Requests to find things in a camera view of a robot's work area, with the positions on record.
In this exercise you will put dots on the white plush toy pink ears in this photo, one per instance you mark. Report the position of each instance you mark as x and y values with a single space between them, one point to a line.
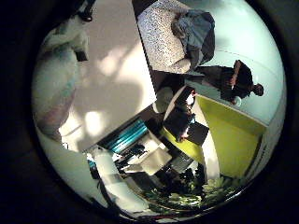
56 77

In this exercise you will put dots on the teal stacked bins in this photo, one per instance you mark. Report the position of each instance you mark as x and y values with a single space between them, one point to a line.
127 137

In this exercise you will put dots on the green leafy plant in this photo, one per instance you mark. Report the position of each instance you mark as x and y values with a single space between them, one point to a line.
193 193

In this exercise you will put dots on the yellow-green partition panel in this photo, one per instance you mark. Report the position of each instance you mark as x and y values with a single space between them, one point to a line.
230 140

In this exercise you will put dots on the patterned fabric sofa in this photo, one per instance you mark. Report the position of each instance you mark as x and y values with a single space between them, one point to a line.
159 40

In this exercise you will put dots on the standing person in dark clothes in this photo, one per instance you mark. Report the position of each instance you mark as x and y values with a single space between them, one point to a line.
239 81

